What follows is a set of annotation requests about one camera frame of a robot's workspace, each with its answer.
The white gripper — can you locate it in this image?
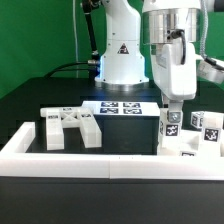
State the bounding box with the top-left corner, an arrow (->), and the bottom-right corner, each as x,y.
151,42 -> 197,123

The white chair seat part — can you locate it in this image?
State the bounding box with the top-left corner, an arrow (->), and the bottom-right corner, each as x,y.
157,130 -> 224,158

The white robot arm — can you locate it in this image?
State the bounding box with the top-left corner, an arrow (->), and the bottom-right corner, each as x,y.
82,0 -> 224,123

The white tagged cube right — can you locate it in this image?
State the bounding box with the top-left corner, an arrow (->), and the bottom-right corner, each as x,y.
190,111 -> 204,129

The white marker sheet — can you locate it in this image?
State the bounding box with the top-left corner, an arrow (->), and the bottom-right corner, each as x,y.
82,101 -> 160,117

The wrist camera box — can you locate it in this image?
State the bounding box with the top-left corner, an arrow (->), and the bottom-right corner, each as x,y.
197,59 -> 224,84

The black cable bundle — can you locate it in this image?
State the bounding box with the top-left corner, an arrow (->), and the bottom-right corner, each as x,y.
43,61 -> 101,80

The white chair back frame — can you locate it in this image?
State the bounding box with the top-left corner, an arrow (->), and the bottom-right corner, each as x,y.
40,107 -> 102,150

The grey thin cable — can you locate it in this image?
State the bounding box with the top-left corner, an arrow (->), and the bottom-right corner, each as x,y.
72,0 -> 81,79

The white U-shaped fence frame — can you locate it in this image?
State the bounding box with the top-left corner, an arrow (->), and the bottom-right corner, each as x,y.
0,122 -> 224,180

